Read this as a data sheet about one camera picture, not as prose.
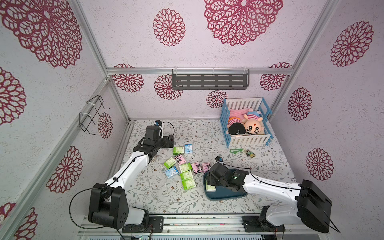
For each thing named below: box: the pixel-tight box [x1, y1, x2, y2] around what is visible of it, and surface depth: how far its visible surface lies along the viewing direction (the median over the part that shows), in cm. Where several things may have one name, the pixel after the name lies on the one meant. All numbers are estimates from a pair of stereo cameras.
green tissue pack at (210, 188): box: [206, 184, 216, 193], surface depth 85 cm
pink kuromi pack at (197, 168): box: [191, 162, 203, 174], surface depth 92 cm
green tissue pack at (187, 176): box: [180, 170, 195, 181], surface depth 89 cm
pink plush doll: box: [228, 108, 254, 126], surface depth 112 cm
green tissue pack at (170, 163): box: [163, 157, 177, 169], surface depth 96 cm
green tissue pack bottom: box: [180, 174, 196, 191], surface depth 87 cm
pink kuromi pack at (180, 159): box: [174, 153, 186, 165], surface depth 97 cm
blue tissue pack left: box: [164, 166, 179, 178], surface depth 92 cm
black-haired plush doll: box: [226, 110, 265, 137], surface depth 102 cm
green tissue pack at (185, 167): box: [179, 163, 193, 173], surface depth 93 cm
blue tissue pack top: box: [184, 144, 193, 154], surface depth 102 cm
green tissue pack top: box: [172, 146, 184, 156], surface depth 102 cm
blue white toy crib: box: [220, 97, 274, 149], surface depth 105 cm
